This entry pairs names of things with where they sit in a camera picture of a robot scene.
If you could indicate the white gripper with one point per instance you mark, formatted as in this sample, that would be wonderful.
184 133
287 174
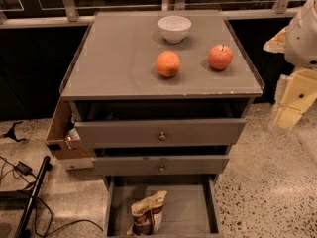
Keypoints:
302 39

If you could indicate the brown chip bag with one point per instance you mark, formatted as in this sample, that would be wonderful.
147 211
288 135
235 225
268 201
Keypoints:
147 214

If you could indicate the grey drawer cabinet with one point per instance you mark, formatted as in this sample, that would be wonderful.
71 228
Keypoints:
118 63

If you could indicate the grey top drawer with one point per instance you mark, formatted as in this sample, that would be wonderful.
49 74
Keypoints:
159 123

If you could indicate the grey drawer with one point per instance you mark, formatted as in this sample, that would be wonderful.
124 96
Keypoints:
161 161
159 123
189 210

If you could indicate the grey bottom drawer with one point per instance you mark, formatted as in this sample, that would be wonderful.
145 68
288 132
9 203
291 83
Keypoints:
189 210

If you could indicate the grey middle drawer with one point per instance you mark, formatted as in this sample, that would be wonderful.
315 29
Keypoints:
161 161

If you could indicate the red apple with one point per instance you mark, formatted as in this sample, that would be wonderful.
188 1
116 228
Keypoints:
220 57

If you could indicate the orange fruit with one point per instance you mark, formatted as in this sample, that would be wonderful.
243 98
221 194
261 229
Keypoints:
168 64

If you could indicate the white ceramic bowl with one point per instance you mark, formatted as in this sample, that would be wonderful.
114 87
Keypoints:
174 28

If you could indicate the metal window railing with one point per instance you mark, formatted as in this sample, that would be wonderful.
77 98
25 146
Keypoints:
46 13

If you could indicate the cardboard box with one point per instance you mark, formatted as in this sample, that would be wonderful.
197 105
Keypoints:
62 138

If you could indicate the black power adapter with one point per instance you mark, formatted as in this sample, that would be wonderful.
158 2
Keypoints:
23 168

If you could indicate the black pole on floor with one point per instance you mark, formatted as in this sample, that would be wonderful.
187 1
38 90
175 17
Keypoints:
32 196

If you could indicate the black bracket on floor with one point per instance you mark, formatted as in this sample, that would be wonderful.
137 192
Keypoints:
11 133

